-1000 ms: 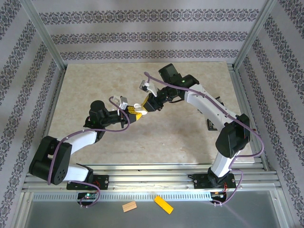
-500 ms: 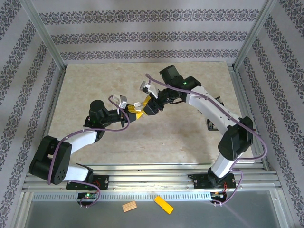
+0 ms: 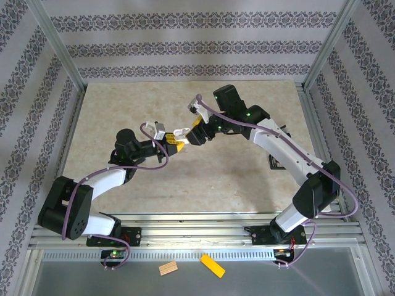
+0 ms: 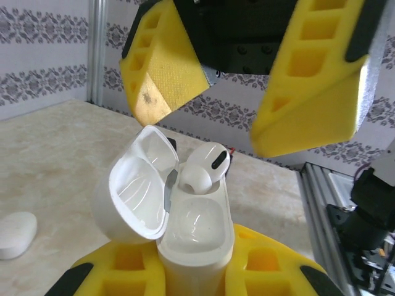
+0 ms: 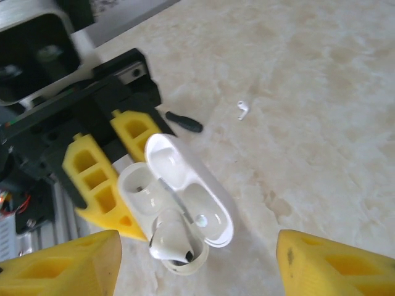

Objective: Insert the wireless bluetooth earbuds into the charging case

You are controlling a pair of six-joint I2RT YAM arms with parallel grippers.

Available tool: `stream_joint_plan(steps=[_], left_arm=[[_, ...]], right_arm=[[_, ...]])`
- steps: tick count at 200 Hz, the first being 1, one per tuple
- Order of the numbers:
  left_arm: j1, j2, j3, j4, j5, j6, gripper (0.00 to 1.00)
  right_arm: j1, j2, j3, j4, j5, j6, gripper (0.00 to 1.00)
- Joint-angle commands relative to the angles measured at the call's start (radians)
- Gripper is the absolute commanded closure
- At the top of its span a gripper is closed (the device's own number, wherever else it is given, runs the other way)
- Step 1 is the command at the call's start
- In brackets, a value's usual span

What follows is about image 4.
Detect white earbud charging case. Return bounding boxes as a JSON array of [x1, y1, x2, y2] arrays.
[[91, 124, 236, 296]]

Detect white wireless earbud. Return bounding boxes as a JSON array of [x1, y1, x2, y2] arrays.
[[178, 141, 233, 195]]

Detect aluminium frame post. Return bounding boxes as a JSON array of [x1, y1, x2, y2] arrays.
[[87, 0, 108, 105]]

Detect aluminium extrusion rail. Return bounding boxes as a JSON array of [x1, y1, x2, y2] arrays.
[[296, 162, 365, 296]]

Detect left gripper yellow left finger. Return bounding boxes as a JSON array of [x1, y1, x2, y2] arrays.
[[46, 240, 170, 296]]

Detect white oval box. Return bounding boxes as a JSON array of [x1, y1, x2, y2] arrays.
[[0, 212, 38, 260]]

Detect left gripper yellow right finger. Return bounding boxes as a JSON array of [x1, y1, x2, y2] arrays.
[[220, 223, 346, 296]]

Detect black metal bracket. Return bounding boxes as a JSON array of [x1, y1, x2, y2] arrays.
[[326, 203, 356, 247]]

